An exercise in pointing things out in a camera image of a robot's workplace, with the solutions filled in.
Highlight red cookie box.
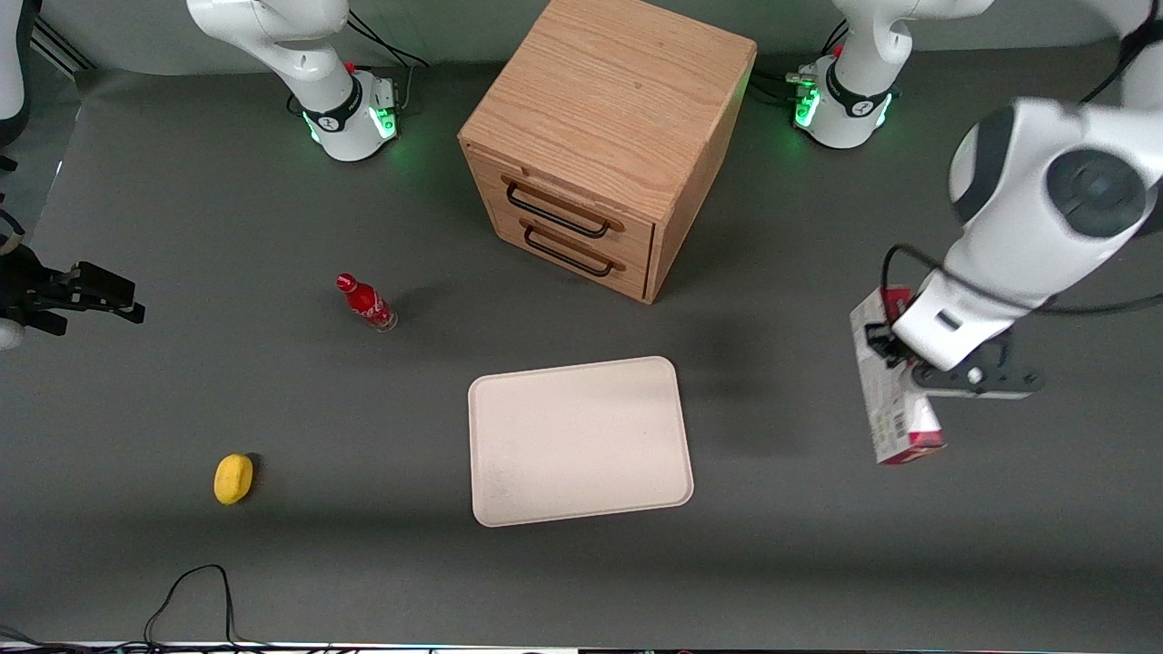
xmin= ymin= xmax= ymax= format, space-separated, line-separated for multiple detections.
xmin=849 ymin=286 xmax=948 ymax=467

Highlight red cola bottle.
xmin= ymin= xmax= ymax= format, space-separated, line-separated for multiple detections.
xmin=335 ymin=272 xmax=399 ymax=333

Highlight black drawer handle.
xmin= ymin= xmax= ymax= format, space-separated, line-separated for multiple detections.
xmin=504 ymin=181 xmax=612 ymax=241
xmin=522 ymin=223 xmax=616 ymax=279

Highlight black arm base cables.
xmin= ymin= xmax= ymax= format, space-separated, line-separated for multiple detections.
xmin=345 ymin=9 xmax=431 ymax=72
xmin=750 ymin=23 xmax=851 ymax=106

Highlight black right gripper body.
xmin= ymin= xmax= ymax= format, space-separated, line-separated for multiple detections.
xmin=0 ymin=242 xmax=72 ymax=352

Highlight wooden drawer cabinet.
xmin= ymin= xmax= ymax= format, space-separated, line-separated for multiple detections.
xmin=457 ymin=0 xmax=760 ymax=305

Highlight yellow lemon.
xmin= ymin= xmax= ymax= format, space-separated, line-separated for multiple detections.
xmin=214 ymin=453 xmax=255 ymax=506

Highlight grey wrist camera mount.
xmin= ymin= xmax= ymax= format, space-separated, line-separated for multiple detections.
xmin=911 ymin=336 xmax=1047 ymax=401

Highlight wooden drawer front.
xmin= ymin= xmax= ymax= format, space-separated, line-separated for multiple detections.
xmin=466 ymin=148 xmax=657 ymax=264
xmin=489 ymin=193 xmax=651 ymax=302

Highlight beige rectangular tray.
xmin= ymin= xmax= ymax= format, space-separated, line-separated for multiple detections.
xmin=467 ymin=355 xmax=695 ymax=529

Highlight aluminium frame rail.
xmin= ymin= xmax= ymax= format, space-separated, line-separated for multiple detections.
xmin=32 ymin=16 xmax=97 ymax=77

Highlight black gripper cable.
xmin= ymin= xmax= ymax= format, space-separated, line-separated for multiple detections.
xmin=880 ymin=18 xmax=1163 ymax=321

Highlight black loose cable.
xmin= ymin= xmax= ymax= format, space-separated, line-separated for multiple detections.
xmin=0 ymin=563 xmax=273 ymax=654

